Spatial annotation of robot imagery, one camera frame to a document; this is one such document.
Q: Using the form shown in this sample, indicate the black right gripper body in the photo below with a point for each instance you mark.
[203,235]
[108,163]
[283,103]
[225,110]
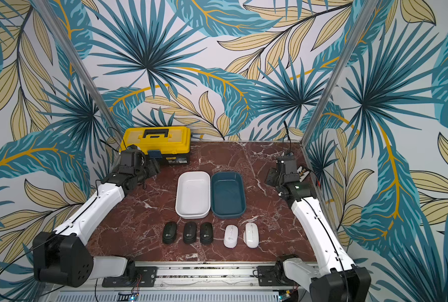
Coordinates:
[273,177]

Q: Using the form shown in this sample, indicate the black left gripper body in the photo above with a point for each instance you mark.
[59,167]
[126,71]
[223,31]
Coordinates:
[147,170]

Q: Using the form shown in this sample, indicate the white mouse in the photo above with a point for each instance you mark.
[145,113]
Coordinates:
[251,235]
[231,236]

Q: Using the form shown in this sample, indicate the black mouse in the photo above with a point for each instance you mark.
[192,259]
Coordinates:
[169,233]
[190,232]
[206,233]

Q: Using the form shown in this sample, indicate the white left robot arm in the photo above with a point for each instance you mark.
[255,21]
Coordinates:
[61,256]

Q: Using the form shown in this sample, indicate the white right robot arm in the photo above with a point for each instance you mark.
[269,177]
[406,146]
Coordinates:
[337,277]

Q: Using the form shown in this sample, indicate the teal storage tray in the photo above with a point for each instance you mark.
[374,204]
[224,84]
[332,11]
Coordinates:
[228,199]

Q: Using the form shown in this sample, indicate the white storage tray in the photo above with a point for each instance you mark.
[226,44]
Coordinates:
[193,199]

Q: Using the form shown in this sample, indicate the yellow black toolbox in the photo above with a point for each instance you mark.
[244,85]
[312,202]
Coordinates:
[168,145]

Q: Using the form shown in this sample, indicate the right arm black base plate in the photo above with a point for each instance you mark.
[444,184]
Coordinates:
[273,275]

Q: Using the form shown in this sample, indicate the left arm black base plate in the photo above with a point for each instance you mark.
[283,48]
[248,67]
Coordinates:
[143,277]

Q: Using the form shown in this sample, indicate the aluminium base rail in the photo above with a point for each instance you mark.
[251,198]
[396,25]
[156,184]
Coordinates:
[191,281]

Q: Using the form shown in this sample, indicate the left aluminium corner post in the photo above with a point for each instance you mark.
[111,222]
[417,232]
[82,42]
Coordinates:
[50,18]

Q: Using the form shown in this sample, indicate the aluminium corner post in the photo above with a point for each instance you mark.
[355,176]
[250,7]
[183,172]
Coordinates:
[50,18]
[348,48]

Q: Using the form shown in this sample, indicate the right aluminium corner post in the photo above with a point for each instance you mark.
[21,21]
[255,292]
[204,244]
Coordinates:
[348,48]

